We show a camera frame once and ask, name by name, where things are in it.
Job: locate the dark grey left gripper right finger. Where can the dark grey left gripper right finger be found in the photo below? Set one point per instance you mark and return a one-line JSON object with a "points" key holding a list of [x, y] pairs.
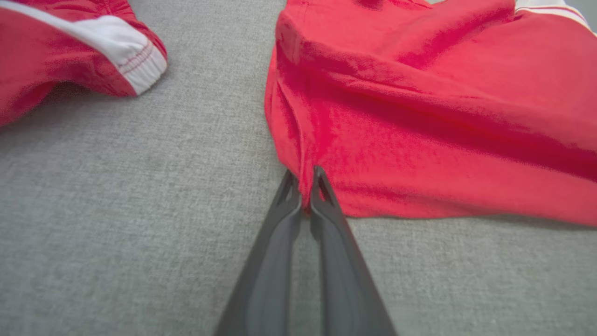
{"points": [[345, 289]]}

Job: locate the red Bulls basketball jersey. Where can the red Bulls basketball jersey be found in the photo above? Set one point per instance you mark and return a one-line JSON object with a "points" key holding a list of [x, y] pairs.
{"points": [[419, 116]]}

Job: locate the red shorts with white stripe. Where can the red shorts with white stripe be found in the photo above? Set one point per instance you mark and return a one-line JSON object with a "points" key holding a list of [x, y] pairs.
{"points": [[46, 51]]}

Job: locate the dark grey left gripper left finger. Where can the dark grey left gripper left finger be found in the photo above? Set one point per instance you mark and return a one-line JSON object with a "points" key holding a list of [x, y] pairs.
{"points": [[266, 289]]}

